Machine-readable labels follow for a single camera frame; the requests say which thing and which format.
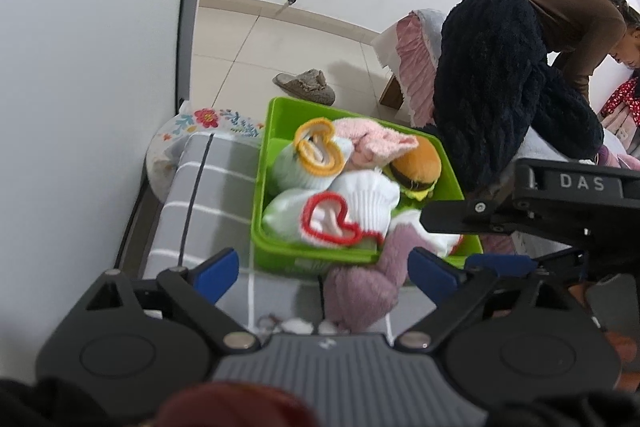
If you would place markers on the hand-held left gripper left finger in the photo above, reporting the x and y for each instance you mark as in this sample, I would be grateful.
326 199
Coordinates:
220 271

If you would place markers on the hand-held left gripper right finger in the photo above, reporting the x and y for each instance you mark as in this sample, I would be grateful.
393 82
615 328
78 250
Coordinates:
430 274

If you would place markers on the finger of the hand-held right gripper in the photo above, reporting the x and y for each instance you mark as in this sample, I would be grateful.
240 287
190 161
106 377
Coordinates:
450 217
500 263

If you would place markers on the white glove red cuff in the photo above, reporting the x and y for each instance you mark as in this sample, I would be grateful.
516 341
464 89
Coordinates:
415 227

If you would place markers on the burger plush toy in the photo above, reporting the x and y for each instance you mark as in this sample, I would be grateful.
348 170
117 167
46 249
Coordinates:
420 162

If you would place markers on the purple fuzzy sock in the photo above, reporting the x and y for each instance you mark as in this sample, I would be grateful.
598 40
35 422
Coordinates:
355 292

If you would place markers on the white sock red cuff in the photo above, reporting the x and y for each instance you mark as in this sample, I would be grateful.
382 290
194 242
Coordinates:
365 197

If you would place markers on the green plastic box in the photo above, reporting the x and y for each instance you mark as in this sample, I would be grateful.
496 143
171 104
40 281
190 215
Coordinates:
265 187

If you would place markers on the white dog plush toy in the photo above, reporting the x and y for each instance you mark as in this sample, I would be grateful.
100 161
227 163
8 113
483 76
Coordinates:
300 326

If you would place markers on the pink fuzzy plush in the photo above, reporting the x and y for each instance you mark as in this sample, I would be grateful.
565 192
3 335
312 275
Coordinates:
370 139

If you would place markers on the white sock yellow cuff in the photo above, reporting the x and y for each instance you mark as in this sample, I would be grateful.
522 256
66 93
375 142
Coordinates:
287 169

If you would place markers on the grey bed blanket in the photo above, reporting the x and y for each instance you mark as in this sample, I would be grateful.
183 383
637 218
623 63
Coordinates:
555 147

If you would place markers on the grey checked cloth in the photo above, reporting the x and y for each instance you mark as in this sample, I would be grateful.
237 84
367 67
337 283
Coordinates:
215 192

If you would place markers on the red patterned cloth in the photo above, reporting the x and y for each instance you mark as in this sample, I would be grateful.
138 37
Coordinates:
622 99

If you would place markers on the wooden bed leg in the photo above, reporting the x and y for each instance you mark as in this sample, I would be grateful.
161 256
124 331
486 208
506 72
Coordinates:
395 92

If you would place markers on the dark red cloth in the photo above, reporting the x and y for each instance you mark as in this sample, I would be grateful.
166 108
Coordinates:
235 407

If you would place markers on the black fuzzy coat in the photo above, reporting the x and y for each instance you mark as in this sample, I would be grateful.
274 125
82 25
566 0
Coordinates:
490 82

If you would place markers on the pink bed skirt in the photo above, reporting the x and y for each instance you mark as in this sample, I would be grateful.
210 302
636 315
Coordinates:
415 57

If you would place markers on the grey slipper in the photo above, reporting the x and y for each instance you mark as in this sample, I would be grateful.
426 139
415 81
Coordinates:
305 86

